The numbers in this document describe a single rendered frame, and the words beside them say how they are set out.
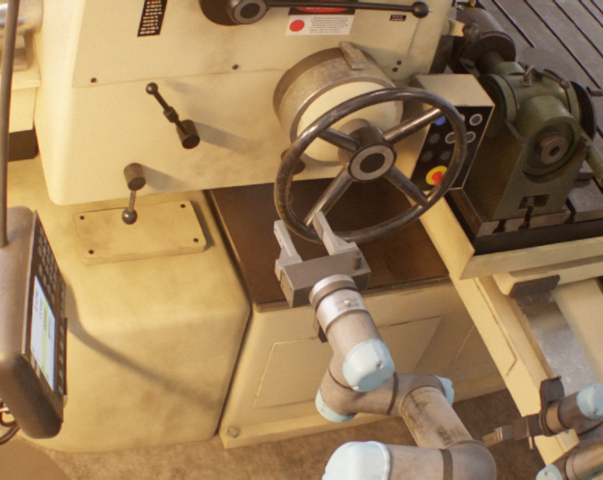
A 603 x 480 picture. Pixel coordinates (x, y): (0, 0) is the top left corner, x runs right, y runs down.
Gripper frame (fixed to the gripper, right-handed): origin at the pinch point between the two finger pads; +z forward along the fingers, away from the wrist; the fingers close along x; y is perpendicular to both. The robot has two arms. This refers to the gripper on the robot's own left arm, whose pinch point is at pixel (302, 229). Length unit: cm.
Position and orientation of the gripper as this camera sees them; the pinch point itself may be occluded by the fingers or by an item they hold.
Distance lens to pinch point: 172.4
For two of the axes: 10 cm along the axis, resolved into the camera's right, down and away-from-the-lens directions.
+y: 0.7, -6.7, -7.4
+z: -3.4, -7.2, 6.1
